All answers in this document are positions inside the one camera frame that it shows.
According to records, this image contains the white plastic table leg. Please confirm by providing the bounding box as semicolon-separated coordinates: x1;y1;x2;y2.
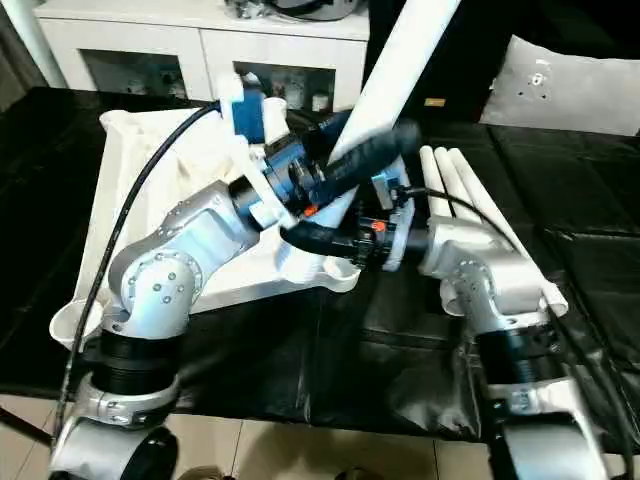
446;146;569;317
432;147;521;257
328;0;461;173
418;147;451;227

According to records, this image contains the white plastic table top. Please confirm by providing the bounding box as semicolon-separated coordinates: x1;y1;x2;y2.
50;105;363;351

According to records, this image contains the black work mat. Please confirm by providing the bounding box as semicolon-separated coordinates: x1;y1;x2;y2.
0;85;640;441

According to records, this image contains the grey round appliance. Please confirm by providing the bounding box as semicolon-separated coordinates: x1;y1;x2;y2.
225;0;346;21

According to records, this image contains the white glass-door sideboard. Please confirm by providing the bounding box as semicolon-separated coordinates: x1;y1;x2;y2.
35;0;371;113

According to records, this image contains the grey cushion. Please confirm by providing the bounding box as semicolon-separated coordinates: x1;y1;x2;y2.
483;35;640;137

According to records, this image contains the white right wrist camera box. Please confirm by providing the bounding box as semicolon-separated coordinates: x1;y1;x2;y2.
383;183;419;273

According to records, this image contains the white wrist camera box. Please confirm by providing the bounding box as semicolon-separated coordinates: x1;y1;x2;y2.
218;75;293;151
383;183;419;273

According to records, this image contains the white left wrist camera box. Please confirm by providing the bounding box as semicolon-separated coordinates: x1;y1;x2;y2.
218;75;293;151

